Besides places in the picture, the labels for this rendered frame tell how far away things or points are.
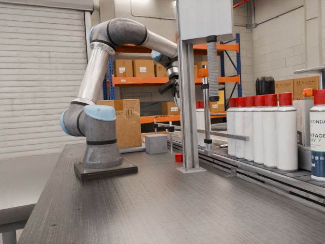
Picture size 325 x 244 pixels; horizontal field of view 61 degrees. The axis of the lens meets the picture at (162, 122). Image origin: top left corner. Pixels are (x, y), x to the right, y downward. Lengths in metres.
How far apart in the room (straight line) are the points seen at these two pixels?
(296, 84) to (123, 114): 3.42
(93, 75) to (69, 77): 4.10
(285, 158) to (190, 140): 0.35
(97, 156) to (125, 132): 0.53
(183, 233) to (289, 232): 0.19
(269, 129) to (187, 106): 0.31
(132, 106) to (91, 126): 0.55
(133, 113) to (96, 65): 0.43
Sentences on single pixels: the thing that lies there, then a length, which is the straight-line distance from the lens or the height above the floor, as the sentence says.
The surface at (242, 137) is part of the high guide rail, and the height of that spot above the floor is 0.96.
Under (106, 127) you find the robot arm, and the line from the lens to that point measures 1.03.
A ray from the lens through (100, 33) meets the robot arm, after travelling 1.28.
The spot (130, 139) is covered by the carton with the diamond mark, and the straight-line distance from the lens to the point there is 1.55.
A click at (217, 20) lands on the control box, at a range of 0.96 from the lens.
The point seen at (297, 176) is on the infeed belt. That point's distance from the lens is 0.75.
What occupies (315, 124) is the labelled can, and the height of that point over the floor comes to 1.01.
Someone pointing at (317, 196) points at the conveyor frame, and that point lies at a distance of 0.68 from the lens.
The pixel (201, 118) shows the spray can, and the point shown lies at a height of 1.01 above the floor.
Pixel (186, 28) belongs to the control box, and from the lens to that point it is 0.97.
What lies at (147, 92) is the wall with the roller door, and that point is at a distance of 5.78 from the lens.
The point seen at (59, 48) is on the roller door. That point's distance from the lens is 5.38.
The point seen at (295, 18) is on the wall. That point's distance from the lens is 6.70.
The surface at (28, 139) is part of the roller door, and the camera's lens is 5.27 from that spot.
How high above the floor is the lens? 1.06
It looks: 3 degrees down
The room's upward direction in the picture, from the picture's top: 3 degrees counter-clockwise
